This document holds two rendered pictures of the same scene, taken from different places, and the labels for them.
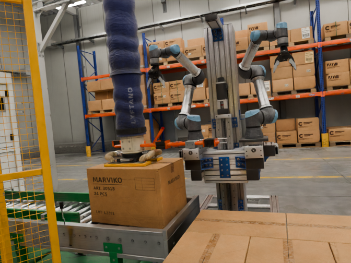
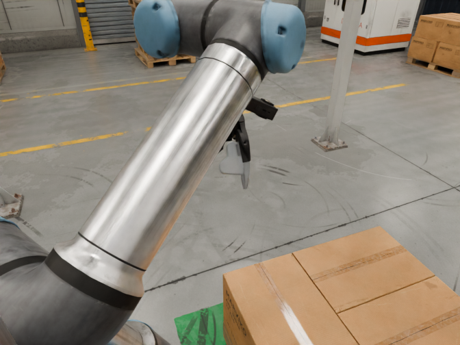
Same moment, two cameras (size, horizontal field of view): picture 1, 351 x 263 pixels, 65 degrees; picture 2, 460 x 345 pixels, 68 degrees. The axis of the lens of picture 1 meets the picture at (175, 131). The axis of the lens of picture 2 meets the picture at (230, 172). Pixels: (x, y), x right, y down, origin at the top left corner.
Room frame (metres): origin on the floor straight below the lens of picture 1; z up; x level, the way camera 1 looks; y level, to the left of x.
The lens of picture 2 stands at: (2.39, -0.38, 1.90)
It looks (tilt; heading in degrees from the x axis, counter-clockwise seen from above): 33 degrees down; 228
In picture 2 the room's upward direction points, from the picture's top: straight up
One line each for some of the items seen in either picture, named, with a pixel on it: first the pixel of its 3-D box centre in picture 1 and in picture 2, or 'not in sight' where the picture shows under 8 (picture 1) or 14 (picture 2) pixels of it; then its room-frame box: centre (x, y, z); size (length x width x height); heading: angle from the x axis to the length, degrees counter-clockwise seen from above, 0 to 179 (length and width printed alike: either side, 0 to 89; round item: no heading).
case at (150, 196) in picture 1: (138, 189); not in sight; (2.03, 0.31, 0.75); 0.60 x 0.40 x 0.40; 65
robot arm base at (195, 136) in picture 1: (195, 135); not in sight; (2.40, -0.17, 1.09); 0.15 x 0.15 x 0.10
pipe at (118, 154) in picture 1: (133, 154); not in sight; (2.04, 0.33, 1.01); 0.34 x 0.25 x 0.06; 67
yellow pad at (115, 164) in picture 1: (127, 162); not in sight; (1.95, 0.36, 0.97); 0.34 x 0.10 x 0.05; 67
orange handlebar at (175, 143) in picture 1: (163, 142); not in sight; (2.07, 0.10, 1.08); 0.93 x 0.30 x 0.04; 67
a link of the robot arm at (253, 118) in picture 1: (253, 117); not in sight; (2.24, -0.65, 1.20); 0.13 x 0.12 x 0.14; 102
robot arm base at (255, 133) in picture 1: (253, 131); not in sight; (2.24, -0.64, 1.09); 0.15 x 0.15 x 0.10
